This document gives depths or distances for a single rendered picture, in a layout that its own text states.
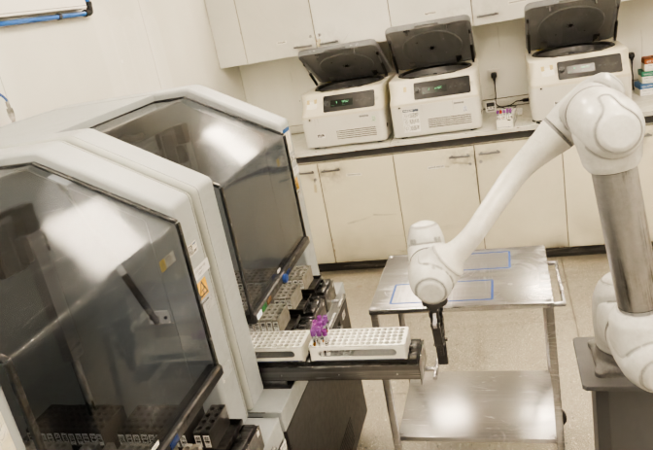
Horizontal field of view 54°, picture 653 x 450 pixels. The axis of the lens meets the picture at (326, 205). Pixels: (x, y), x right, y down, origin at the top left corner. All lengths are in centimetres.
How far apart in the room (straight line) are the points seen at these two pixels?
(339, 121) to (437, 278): 266
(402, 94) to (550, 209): 117
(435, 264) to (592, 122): 49
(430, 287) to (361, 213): 274
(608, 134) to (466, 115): 259
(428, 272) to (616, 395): 72
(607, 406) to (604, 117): 92
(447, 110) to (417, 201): 63
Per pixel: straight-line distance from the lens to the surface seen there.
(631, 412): 208
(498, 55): 459
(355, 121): 411
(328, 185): 427
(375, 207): 425
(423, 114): 404
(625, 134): 149
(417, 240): 173
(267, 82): 489
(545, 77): 401
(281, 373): 203
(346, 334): 200
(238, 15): 453
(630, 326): 173
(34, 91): 300
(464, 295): 220
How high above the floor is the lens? 185
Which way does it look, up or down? 18 degrees down
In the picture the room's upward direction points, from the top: 11 degrees counter-clockwise
